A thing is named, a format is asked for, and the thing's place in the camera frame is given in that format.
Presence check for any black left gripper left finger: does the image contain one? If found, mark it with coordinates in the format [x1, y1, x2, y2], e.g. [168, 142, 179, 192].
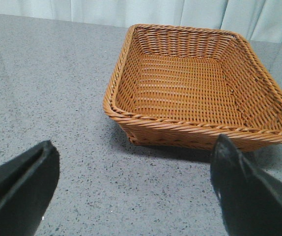
[0, 140, 59, 236]

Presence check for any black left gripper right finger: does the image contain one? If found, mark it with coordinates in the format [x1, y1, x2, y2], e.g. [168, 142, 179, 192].
[210, 134, 282, 236]

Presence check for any brown wicker basket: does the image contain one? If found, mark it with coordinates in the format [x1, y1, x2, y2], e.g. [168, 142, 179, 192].
[103, 24, 282, 151]

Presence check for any white curtain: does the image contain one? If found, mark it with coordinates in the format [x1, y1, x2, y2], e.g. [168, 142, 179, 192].
[0, 0, 282, 43]

